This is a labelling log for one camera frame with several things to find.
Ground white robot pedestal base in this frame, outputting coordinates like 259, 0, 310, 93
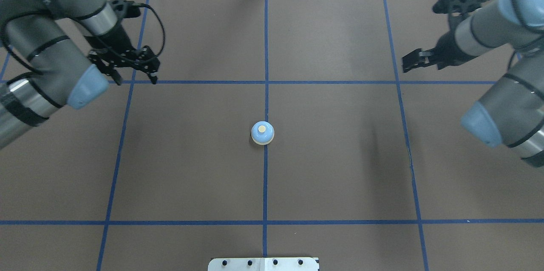
207, 257, 320, 271

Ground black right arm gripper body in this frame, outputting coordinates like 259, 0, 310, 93
433, 31, 477, 70

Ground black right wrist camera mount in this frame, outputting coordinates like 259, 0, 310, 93
432, 0, 483, 15

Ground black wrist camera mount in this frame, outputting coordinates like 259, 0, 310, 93
432, 0, 483, 15
108, 0, 142, 20

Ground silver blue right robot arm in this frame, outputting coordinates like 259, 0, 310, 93
131, 0, 524, 175

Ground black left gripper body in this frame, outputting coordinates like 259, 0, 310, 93
85, 29, 161, 75

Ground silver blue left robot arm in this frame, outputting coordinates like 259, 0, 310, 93
1, 0, 161, 148

